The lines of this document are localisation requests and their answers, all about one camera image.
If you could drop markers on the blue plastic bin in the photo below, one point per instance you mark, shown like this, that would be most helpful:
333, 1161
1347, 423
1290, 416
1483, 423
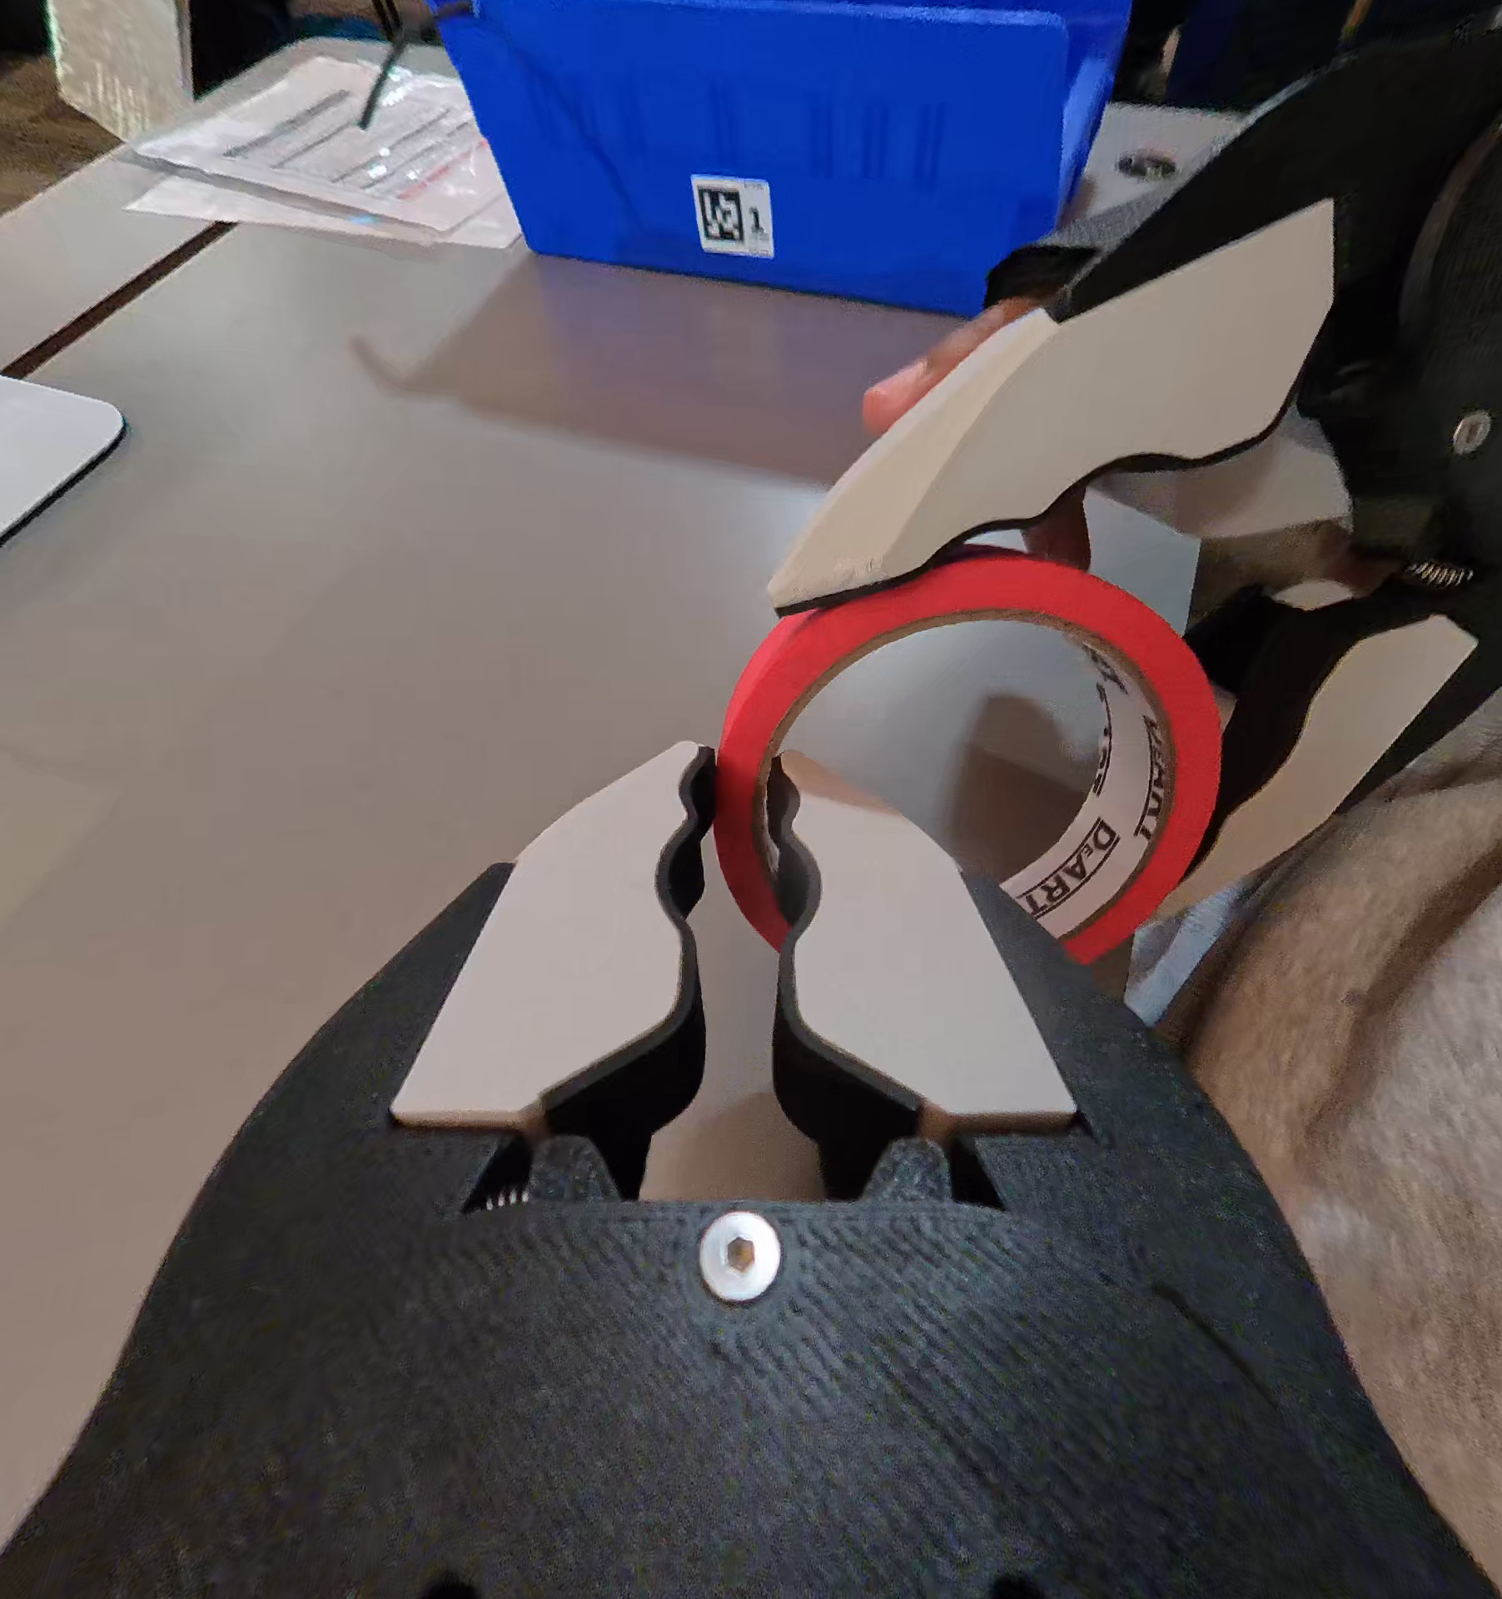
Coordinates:
801, 111

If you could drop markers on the printed paper in plastic sleeve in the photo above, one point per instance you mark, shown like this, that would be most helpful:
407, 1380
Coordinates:
314, 152

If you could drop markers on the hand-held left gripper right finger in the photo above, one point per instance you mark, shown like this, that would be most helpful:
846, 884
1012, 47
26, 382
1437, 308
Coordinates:
912, 998

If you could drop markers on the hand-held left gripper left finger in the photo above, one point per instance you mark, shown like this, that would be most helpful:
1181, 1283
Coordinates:
552, 971

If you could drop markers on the pale grey box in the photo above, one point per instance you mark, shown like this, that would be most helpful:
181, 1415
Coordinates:
118, 53

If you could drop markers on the person's right hand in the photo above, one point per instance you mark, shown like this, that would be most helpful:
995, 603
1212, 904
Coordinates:
906, 382

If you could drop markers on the white flat pad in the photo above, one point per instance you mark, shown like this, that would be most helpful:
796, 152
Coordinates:
13, 458

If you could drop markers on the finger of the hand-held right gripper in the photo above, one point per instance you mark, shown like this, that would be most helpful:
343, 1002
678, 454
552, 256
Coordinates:
1372, 699
1080, 395

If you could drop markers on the red tape roll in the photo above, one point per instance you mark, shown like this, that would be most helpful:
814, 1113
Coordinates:
748, 775

